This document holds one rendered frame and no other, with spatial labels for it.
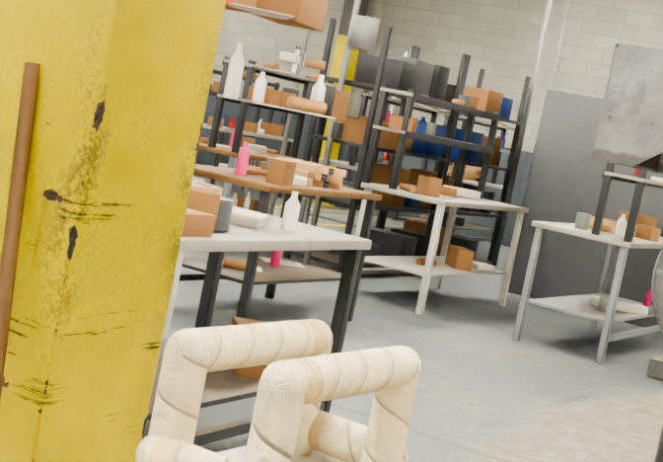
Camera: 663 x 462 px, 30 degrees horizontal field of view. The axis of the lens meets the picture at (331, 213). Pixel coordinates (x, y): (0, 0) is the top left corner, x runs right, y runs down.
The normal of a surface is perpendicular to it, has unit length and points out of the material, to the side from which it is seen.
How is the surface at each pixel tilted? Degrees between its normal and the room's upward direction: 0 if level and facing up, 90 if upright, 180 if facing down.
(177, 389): 90
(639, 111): 90
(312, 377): 62
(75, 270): 90
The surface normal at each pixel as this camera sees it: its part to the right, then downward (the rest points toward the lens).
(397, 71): -0.46, -0.02
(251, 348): 0.86, 0.04
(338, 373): 0.83, -0.28
